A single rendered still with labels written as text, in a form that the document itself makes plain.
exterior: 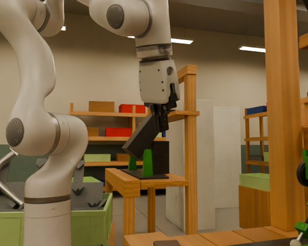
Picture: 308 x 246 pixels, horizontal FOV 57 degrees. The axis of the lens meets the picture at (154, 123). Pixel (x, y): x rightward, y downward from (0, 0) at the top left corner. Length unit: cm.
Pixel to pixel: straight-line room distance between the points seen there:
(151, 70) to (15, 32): 43
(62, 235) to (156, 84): 45
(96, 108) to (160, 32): 631
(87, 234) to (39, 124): 54
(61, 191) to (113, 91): 683
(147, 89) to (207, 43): 813
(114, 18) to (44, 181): 44
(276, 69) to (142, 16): 76
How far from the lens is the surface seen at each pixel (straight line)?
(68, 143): 82
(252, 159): 766
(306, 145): 125
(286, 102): 123
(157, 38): 65
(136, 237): 101
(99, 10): 64
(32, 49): 89
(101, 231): 115
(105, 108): 692
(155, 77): 66
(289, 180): 122
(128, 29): 60
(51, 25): 100
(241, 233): 117
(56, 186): 79
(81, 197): 141
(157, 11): 65
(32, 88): 82
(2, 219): 122
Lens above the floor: 120
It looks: 5 degrees up
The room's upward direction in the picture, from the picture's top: straight up
